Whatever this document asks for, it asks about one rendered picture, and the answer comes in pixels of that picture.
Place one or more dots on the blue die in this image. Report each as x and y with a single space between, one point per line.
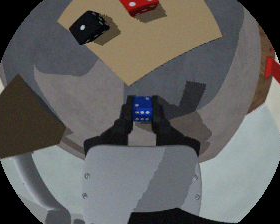
142 108

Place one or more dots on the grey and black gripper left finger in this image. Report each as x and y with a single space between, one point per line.
122 126

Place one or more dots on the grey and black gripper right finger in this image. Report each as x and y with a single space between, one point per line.
165 133

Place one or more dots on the tan flat mat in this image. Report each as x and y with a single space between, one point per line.
134 46

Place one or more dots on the red die with white pips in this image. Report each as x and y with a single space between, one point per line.
136 7

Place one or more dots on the black die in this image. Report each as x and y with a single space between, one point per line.
88 27

